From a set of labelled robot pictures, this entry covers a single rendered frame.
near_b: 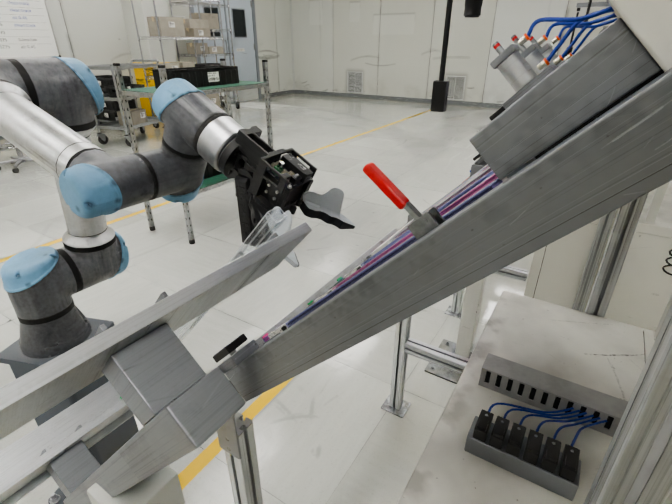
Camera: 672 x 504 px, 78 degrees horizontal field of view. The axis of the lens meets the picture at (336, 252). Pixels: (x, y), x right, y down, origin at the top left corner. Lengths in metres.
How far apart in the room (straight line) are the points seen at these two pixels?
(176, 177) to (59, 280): 0.52
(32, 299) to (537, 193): 1.05
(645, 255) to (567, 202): 1.60
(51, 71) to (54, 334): 0.59
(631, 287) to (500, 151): 1.64
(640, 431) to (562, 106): 0.26
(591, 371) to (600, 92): 0.72
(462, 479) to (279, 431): 0.95
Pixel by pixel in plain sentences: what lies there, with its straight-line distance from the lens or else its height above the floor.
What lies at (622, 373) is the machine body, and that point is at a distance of 1.05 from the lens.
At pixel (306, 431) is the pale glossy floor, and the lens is 1.59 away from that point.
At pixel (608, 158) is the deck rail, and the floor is 1.15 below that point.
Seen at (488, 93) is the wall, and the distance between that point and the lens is 9.45.
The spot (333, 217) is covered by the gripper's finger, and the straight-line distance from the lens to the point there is 0.65.
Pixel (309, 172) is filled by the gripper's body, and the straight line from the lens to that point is 0.60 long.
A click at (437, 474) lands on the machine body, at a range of 0.75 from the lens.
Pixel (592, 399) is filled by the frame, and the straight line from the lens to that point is 0.88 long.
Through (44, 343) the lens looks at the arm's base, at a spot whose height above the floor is 0.59.
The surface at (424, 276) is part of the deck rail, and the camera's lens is 0.42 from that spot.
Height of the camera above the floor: 1.22
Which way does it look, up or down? 27 degrees down
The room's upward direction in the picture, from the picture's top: straight up
